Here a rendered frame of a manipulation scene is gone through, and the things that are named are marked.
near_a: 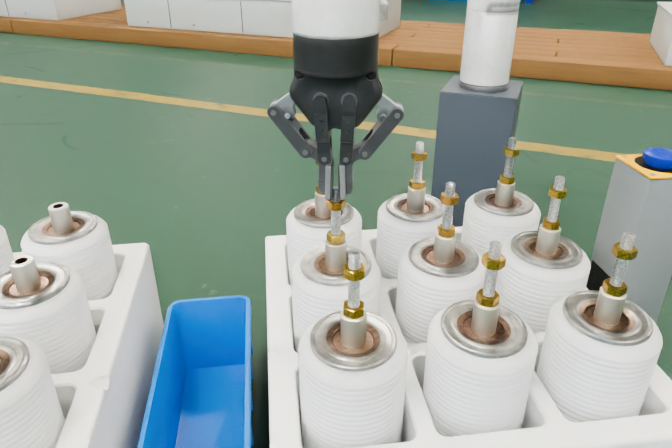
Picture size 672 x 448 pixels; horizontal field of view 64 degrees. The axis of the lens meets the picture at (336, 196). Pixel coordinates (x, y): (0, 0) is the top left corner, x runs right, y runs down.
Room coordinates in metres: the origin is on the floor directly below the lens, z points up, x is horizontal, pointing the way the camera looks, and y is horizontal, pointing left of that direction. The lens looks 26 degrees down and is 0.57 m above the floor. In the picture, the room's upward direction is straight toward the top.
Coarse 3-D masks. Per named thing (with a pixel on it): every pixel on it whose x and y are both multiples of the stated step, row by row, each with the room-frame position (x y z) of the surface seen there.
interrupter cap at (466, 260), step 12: (420, 240) 0.53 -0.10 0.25; (432, 240) 0.53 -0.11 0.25; (456, 240) 0.53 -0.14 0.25; (420, 252) 0.51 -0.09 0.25; (432, 252) 0.51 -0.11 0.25; (456, 252) 0.51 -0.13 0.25; (468, 252) 0.51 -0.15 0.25; (420, 264) 0.48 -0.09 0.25; (432, 264) 0.48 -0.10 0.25; (444, 264) 0.49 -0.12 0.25; (456, 264) 0.48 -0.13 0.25; (468, 264) 0.48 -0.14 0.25; (444, 276) 0.46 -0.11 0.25; (456, 276) 0.46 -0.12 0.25
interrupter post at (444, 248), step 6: (438, 240) 0.49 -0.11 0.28; (444, 240) 0.49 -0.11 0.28; (450, 240) 0.49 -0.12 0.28; (438, 246) 0.49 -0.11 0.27; (444, 246) 0.49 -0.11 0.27; (450, 246) 0.49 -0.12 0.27; (438, 252) 0.49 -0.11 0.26; (444, 252) 0.49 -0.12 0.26; (450, 252) 0.49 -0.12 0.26; (438, 258) 0.49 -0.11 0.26; (444, 258) 0.49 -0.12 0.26; (450, 258) 0.49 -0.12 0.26
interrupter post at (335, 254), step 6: (330, 246) 0.48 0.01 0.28; (336, 246) 0.47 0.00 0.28; (342, 246) 0.48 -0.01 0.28; (330, 252) 0.48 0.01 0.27; (336, 252) 0.47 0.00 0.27; (342, 252) 0.48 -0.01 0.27; (330, 258) 0.48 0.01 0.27; (336, 258) 0.47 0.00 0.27; (342, 258) 0.48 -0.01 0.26; (330, 264) 0.48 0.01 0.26; (336, 264) 0.47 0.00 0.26; (342, 264) 0.48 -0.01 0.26; (336, 270) 0.47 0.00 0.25
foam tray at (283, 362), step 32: (288, 288) 0.54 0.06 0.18; (384, 288) 0.54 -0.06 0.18; (288, 320) 0.48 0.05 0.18; (288, 352) 0.43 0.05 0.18; (416, 352) 0.43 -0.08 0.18; (288, 384) 0.39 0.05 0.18; (416, 384) 0.39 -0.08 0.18; (288, 416) 0.35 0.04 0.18; (416, 416) 0.35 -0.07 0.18; (544, 416) 0.35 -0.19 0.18; (640, 416) 0.35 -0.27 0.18
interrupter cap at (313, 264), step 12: (312, 252) 0.51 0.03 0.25; (324, 252) 0.51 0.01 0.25; (348, 252) 0.51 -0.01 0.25; (360, 252) 0.51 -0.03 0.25; (300, 264) 0.48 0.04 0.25; (312, 264) 0.48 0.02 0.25; (324, 264) 0.49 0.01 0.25; (312, 276) 0.46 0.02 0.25; (324, 276) 0.46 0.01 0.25; (336, 276) 0.46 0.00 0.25
